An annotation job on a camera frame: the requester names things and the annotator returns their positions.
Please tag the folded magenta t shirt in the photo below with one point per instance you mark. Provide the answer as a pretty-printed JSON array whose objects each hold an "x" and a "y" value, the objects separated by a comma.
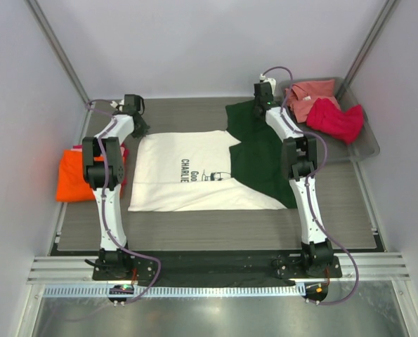
[{"x": 125, "y": 176}]

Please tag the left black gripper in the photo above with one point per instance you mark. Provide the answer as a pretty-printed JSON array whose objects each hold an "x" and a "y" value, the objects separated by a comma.
[{"x": 142, "y": 132}]

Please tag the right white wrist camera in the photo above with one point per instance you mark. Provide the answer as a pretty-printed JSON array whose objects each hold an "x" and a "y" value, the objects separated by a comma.
[{"x": 264, "y": 79}]

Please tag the salmon pink t shirt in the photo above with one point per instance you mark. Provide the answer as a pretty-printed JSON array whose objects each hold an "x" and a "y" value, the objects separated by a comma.
[{"x": 301, "y": 96}]

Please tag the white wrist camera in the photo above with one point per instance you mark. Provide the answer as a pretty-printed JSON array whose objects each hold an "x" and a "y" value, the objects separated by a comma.
[
  {"x": 114, "y": 103},
  {"x": 264, "y": 79}
]

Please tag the white green raglan t shirt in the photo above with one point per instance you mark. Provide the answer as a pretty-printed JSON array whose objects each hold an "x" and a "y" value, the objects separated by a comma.
[{"x": 234, "y": 169}]

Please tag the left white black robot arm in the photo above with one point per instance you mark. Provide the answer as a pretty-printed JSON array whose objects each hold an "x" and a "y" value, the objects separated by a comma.
[{"x": 104, "y": 171}]

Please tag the crimson red t shirt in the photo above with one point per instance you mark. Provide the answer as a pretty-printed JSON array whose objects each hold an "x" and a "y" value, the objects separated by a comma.
[{"x": 326, "y": 117}]

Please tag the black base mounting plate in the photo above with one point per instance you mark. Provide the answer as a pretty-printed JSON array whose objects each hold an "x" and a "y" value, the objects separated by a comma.
[{"x": 214, "y": 269}]

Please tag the grey plastic tray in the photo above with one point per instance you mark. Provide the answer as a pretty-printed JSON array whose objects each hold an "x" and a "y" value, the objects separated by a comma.
[{"x": 364, "y": 146}]

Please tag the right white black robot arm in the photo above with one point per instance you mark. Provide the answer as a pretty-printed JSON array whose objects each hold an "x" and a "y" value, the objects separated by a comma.
[{"x": 299, "y": 164}]

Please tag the white slotted cable duct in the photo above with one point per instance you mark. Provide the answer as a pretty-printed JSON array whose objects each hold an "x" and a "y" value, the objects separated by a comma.
[{"x": 124, "y": 290}]

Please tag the aluminium frame post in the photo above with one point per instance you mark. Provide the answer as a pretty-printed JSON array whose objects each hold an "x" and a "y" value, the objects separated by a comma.
[
  {"x": 374, "y": 33},
  {"x": 53, "y": 41}
]

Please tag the left aluminium frame post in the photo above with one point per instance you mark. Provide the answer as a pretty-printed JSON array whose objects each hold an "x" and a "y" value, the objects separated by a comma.
[{"x": 53, "y": 41}]

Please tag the folded orange t shirt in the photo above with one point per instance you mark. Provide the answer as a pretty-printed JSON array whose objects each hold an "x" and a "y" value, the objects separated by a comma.
[{"x": 71, "y": 185}]

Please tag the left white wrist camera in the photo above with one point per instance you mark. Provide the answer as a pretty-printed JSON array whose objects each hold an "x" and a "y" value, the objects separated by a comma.
[{"x": 114, "y": 103}]

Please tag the folded light pink t shirt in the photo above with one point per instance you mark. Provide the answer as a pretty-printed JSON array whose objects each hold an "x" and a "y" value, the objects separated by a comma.
[{"x": 123, "y": 149}]

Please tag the right aluminium frame post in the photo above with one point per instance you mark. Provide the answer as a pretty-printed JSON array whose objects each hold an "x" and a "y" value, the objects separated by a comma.
[{"x": 374, "y": 33}]

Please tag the aluminium front rail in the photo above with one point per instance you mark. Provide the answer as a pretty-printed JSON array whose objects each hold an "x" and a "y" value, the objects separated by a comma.
[{"x": 365, "y": 266}]

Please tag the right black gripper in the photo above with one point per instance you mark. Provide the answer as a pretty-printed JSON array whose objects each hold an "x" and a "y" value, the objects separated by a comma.
[{"x": 254, "y": 106}]

